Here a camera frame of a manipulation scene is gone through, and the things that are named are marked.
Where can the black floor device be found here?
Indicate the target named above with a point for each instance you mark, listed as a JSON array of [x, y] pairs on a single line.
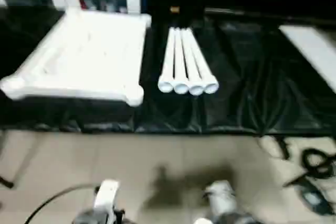
[[312, 197]]

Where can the small yellow label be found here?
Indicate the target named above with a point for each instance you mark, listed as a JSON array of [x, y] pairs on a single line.
[[174, 9]]

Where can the small red box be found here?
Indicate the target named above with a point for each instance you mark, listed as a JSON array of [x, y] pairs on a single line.
[[83, 3]]

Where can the black glossy mat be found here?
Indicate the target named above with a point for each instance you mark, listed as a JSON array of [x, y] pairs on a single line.
[[249, 77]]

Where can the white plastic table leg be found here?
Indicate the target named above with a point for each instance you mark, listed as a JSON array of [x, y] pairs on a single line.
[[203, 64], [179, 61], [168, 58], [191, 64]]

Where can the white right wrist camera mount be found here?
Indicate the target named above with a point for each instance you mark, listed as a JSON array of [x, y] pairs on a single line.
[[220, 195]]

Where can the flat white board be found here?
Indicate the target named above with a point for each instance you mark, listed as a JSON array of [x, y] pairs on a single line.
[[309, 48]]

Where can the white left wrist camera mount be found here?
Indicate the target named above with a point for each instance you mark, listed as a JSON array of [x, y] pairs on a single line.
[[106, 195]]

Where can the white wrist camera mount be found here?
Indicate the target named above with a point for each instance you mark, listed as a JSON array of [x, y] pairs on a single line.
[[220, 195], [106, 195]]

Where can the white plastic table top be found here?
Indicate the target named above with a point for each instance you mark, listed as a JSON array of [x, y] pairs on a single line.
[[78, 51]]

